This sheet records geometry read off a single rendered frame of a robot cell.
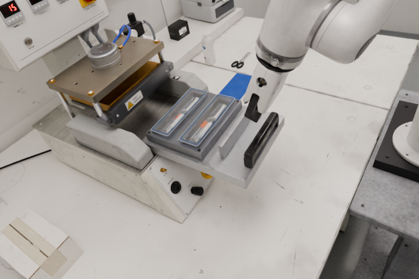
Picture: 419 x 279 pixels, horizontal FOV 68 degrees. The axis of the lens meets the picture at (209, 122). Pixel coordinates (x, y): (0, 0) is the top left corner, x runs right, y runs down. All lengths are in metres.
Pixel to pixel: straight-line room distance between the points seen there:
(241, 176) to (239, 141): 0.10
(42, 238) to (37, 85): 0.70
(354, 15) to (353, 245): 1.37
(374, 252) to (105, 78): 1.38
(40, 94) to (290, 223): 1.08
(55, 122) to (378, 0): 0.91
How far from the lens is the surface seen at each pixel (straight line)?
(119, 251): 0.91
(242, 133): 0.75
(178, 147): 0.72
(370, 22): 0.46
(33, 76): 1.41
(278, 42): 0.49
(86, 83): 0.82
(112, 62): 0.85
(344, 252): 1.69
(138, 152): 0.77
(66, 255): 0.91
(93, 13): 1.02
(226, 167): 0.69
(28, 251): 0.92
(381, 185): 0.97
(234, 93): 1.24
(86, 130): 0.86
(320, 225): 0.86
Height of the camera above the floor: 1.50
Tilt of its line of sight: 41 degrees down
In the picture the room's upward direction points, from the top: 12 degrees counter-clockwise
